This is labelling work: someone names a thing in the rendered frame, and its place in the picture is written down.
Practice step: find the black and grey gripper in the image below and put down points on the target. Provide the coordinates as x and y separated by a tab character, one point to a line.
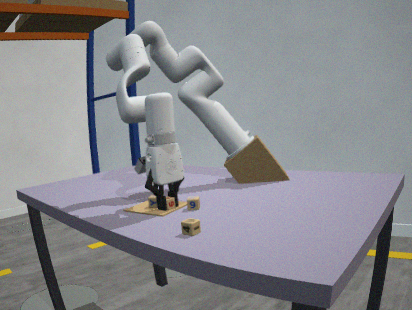
166	166

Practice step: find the tan flat mat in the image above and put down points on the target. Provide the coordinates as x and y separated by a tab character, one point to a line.
143	208

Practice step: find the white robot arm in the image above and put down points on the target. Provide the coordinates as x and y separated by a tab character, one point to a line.
158	108

